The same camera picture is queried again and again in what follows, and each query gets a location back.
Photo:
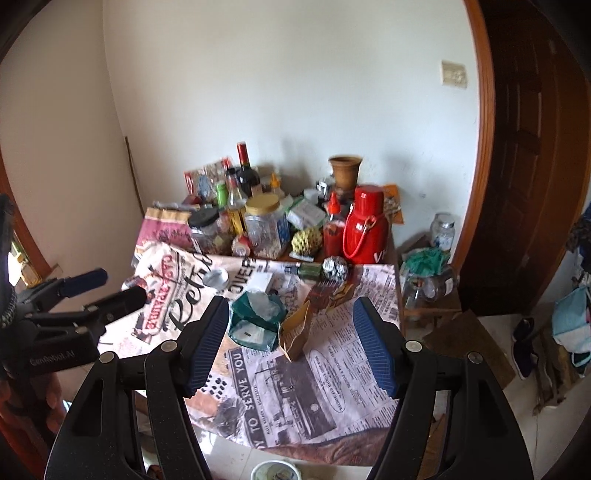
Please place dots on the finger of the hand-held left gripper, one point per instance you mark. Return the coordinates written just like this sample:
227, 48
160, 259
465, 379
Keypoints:
122, 301
85, 282

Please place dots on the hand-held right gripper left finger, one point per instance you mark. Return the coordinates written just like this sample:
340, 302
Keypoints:
207, 341

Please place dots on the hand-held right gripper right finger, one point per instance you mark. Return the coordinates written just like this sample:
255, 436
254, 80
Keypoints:
374, 350

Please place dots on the foil ball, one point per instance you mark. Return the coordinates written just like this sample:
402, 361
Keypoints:
334, 269

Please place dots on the person's left hand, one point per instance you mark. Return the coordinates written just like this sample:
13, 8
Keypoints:
53, 392

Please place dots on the white printed plastic bag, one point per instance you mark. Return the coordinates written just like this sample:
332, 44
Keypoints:
154, 267

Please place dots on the green tissue packet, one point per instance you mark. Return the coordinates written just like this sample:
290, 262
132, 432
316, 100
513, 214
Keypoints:
256, 321

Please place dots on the newspaper print tablecloth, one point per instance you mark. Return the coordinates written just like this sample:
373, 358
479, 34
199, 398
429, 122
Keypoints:
323, 383

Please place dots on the clear round lid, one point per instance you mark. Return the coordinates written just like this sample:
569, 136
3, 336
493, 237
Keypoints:
215, 279

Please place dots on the white card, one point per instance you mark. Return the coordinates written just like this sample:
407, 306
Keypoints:
258, 282

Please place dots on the brown paper bag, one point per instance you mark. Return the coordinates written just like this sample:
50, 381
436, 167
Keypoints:
295, 334

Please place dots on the clear glass pitcher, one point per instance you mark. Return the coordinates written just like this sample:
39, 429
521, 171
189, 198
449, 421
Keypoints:
427, 290

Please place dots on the pink printed bag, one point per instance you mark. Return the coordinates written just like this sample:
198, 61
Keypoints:
164, 230

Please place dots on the brown cardboard sheet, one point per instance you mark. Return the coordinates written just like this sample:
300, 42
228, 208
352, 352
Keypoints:
471, 350

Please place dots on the red and white packet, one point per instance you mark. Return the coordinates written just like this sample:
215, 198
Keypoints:
240, 246

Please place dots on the dark green can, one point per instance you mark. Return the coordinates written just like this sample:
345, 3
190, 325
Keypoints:
309, 271

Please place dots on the green plastic bag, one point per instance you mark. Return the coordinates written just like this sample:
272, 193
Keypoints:
427, 262

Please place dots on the black lid plastic jar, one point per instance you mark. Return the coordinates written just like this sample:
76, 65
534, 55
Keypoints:
207, 230

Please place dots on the red thermos flask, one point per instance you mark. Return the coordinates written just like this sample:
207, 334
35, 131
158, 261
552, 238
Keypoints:
367, 226

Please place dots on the red cap sauce bottle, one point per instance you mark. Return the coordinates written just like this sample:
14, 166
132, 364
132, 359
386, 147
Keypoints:
333, 230

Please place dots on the green custard apple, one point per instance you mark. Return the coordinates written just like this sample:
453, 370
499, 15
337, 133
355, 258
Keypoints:
305, 241

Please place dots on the yellow lid plastic jar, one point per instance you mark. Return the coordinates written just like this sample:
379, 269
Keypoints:
265, 226

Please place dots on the clear glass jar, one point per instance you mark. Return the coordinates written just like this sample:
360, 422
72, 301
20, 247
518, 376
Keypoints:
443, 233

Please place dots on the yellow oil bottle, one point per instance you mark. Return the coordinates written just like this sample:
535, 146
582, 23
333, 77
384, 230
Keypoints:
236, 207

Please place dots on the white bowl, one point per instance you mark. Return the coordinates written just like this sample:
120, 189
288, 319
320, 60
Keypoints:
274, 470

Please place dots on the colourful printed box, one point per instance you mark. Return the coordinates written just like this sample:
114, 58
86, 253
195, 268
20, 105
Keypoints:
205, 177

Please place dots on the orange packet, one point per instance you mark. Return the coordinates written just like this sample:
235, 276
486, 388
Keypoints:
394, 203

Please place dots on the dark shoe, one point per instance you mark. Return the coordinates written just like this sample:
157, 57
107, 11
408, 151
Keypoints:
525, 362
524, 330

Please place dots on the white and green box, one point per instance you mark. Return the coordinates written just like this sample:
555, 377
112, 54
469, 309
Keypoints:
304, 214

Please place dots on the orange cap bottle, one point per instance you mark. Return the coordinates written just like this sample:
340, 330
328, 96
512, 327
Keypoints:
276, 187

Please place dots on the dark wine bottle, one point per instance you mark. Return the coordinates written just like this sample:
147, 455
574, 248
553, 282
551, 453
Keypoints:
247, 175

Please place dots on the brown clay pot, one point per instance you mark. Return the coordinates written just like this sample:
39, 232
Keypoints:
345, 173

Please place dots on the light blue cloth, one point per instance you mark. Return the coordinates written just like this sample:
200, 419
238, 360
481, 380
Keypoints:
570, 318

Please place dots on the brown wooden door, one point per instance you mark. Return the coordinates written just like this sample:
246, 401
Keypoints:
521, 161

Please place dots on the beige light switch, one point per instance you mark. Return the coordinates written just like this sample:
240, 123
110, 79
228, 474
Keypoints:
454, 74

